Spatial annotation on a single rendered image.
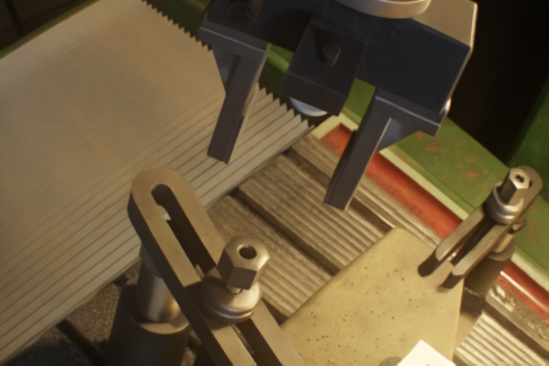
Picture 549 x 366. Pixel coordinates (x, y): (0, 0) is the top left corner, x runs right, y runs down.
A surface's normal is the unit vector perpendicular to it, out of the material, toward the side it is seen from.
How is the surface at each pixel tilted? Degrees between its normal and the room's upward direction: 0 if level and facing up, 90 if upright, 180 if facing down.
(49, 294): 61
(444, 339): 0
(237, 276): 90
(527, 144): 90
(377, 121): 90
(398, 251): 0
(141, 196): 0
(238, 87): 90
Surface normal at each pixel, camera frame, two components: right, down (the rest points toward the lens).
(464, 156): 0.27, -0.66
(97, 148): 0.80, 0.20
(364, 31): -0.26, 0.65
